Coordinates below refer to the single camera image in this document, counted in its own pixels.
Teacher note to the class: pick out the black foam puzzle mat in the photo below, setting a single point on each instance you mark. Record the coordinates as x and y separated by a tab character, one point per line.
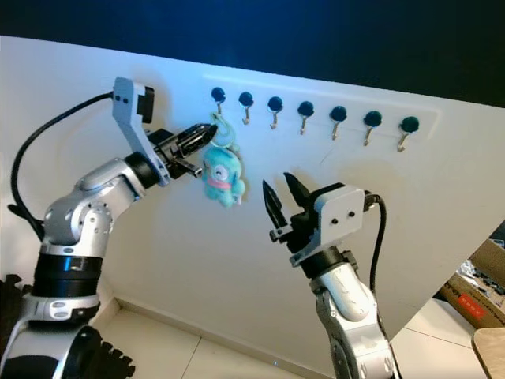
114	359

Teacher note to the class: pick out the white hook rail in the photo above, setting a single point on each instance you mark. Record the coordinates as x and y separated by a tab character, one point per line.
260	91

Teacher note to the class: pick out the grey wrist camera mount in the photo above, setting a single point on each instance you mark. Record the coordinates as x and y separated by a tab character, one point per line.
339	213
129	110

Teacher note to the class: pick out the cardboard box red label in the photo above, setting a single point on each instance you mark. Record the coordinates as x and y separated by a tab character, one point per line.
473	304

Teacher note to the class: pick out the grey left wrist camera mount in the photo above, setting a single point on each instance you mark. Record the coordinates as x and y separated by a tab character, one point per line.
129	110

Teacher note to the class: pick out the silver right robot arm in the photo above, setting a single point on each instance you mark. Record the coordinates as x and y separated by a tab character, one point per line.
347	304

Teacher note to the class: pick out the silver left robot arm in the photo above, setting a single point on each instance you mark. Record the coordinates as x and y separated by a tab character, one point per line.
83	209

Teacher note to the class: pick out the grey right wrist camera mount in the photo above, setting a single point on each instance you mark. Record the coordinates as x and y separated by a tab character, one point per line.
339	213

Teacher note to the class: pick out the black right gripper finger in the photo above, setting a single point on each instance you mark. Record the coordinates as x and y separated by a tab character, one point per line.
276	209
298	193

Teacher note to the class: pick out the dark knob metal hook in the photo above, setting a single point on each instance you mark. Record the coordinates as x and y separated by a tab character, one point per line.
409	125
275	103
218	94
372	118
245	99
338	113
305	107

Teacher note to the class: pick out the light wooden table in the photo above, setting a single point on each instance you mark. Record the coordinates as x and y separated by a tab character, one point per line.
491	353

